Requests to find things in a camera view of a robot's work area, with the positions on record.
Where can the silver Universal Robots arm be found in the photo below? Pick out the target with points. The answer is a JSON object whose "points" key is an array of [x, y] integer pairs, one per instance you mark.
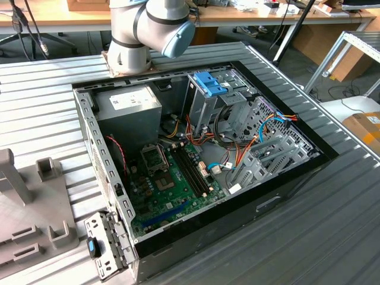
{"points": [[127, 29]]}

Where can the grey metal disk bay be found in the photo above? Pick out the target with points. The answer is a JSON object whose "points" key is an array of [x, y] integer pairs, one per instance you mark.
{"points": [[258, 172]]}

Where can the black RAM slot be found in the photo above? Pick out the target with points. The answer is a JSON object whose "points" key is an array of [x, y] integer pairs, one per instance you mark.
{"points": [[194, 171], [187, 173]]}

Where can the grey metal drive cage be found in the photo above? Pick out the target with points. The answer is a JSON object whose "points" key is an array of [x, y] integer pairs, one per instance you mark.
{"points": [[205, 110]]}

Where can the CPU socket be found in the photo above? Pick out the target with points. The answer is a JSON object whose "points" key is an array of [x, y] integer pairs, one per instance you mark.
{"points": [[164, 181]]}

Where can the green motherboard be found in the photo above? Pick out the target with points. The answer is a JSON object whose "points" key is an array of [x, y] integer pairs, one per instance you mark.
{"points": [[175, 205]]}

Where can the grey power supply unit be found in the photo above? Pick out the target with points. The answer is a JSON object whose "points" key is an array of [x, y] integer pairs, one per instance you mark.
{"points": [[127, 118]]}

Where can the blue expansion slot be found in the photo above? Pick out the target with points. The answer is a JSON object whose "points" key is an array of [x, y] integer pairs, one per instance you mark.
{"points": [[166, 214]]}

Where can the black open PC case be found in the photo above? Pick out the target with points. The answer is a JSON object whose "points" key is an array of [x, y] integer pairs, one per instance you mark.
{"points": [[237, 225]]}

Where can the wooden office desk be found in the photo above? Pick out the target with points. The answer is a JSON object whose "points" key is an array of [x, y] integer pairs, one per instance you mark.
{"points": [[252, 16], [65, 17]]}

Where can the blue black latch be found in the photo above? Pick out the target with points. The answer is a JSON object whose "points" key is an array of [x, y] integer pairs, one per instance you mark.
{"points": [[91, 248]]}

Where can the black stand pole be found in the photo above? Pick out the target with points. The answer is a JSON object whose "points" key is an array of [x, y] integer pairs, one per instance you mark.
{"points": [[294, 29]]}

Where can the large brown cardboard panel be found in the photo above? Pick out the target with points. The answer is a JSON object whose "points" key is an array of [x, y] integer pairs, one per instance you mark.
{"points": [[320, 41]]}

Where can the black office chair base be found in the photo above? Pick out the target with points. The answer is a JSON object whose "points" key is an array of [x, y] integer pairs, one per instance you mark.
{"points": [[59, 40]]}

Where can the grey parts rack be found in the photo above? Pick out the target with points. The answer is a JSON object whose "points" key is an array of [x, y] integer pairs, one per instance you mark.
{"points": [[35, 207]]}

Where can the labelled cardboard box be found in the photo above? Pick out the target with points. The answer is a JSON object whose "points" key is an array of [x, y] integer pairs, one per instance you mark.
{"points": [[360, 124]]}

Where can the small brown cardboard box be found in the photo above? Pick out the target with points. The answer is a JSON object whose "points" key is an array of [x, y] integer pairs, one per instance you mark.
{"points": [[86, 4]]}

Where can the blue plastic drive bracket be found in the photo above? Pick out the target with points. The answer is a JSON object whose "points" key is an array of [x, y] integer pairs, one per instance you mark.
{"points": [[207, 83]]}

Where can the metal card retainer bracket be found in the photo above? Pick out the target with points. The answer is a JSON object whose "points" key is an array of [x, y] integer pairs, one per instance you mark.
{"points": [[98, 225]]}

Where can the aluminium frame shelf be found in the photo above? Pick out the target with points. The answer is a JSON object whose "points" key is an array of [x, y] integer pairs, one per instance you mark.
{"points": [[323, 64]]}

